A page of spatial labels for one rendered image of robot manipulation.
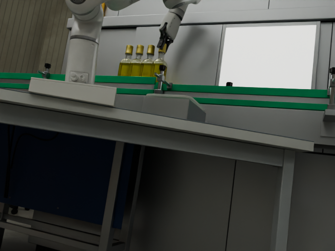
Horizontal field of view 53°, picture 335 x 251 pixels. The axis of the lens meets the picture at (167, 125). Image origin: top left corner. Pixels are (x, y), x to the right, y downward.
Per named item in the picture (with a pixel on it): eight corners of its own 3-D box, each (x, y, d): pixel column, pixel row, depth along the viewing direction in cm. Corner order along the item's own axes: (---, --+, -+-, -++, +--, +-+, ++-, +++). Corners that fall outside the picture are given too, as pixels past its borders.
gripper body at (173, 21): (172, 18, 165) (164, 39, 164) (164, 7, 155) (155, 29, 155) (186, 21, 161) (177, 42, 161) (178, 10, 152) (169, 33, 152)
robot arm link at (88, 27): (102, 49, 117) (107, 5, 118) (92, 36, 104) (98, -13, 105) (75, 47, 118) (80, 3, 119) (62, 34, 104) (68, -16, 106)
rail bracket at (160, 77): (170, 101, 146) (174, 73, 148) (156, 90, 131) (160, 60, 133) (164, 101, 147) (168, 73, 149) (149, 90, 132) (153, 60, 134)
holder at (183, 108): (207, 135, 136) (209, 116, 137) (186, 122, 110) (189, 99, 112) (167, 131, 142) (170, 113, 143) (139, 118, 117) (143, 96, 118)
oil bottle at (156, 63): (161, 105, 155) (168, 62, 158) (157, 102, 150) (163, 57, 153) (150, 104, 157) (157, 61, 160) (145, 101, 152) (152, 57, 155)
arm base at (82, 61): (96, 86, 103) (102, 37, 104) (54, 81, 101) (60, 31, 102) (98, 93, 118) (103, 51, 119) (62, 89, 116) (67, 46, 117)
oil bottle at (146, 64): (150, 104, 158) (157, 61, 161) (145, 101, 152) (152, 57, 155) (139, 104, 160) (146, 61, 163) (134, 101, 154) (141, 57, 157)
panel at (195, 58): (313, 98, 144) (320, 24, 148) (314, 96, 141) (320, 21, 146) (128, 89, 177) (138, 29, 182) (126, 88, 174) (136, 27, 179)
